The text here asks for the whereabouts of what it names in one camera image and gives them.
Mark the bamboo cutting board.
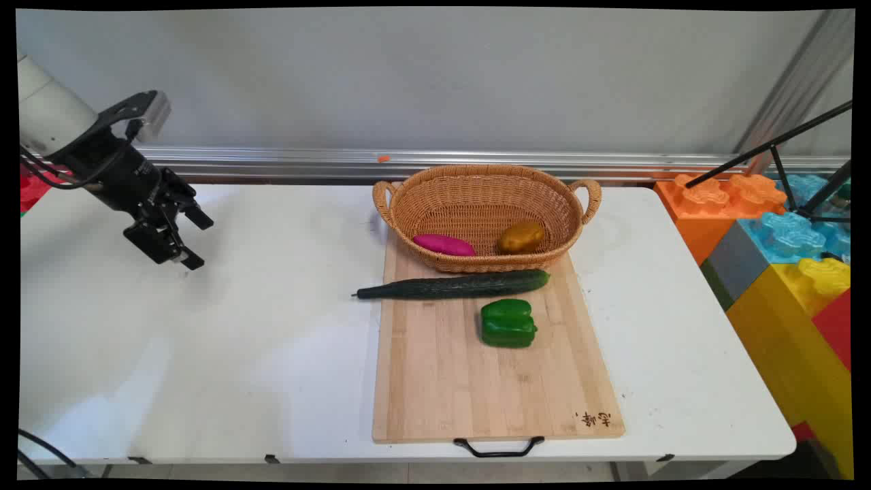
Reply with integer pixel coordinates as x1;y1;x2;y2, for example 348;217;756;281
372;235;625;459

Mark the orange toy block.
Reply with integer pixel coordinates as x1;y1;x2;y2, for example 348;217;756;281
654;173;789;266

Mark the magenta sweet potato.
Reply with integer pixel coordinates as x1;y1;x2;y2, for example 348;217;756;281
413;233;476;257

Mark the red studded toy block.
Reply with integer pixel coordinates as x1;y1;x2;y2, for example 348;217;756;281
20;165;56;215

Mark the green bell pepper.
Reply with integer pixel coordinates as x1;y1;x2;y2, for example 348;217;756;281
480;298;538;348

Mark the brown potato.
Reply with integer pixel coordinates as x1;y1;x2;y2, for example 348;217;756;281
497;221;546;255

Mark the black camera cable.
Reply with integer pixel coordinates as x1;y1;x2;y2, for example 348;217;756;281
20;119;145;192

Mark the black tripod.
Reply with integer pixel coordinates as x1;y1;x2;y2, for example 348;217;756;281
685;101;853;261

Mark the yellow toy block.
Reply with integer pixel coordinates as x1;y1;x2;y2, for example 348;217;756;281
726;257;854;479

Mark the blue toy block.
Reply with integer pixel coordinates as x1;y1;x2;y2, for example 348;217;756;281
738;173;852;265

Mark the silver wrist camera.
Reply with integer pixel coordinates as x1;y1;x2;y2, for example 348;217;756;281
139;93;172;144

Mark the plain black cable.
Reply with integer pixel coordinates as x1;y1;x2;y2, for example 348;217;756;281
18;451;50;479

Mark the grey toy block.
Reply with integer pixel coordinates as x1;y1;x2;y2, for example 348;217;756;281
700;220;771;312

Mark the dark green cucumber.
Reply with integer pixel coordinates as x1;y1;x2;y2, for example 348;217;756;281
351;269;550;301

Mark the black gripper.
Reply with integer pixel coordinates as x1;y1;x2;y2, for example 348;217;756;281
51;129;214;272

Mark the black cable with blue connector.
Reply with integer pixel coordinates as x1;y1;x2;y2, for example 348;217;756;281
18;429;77;472

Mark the aluminium rail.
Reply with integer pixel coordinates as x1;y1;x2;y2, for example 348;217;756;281
135;146;851;183

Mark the woven wicker basket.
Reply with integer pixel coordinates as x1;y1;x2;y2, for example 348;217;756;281
372;164;603;274

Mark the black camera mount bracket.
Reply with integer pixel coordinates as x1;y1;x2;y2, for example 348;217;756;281
94;90;159;145

